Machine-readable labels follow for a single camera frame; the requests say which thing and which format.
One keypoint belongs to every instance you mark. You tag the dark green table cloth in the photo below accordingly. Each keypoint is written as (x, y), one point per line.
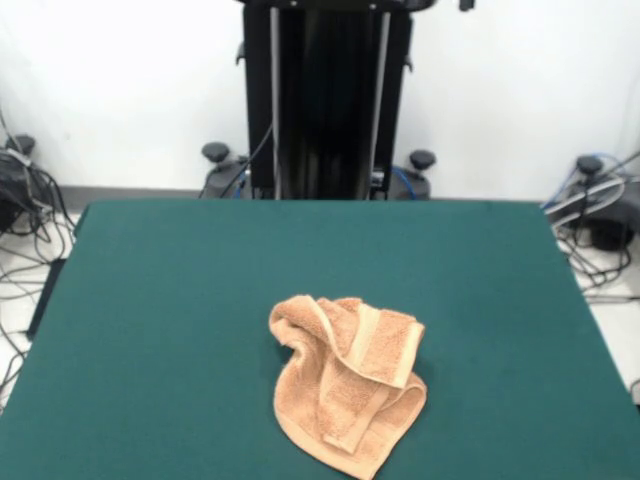
(150, 300)

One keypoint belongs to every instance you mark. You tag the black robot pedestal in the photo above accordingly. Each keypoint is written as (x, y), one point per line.
(340, 100)

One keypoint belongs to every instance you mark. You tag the dark grey stand base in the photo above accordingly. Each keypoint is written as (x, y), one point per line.
(12, 195)
(607, 220)

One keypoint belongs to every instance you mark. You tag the tan terry towel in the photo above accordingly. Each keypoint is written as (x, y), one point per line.
(350, 400)

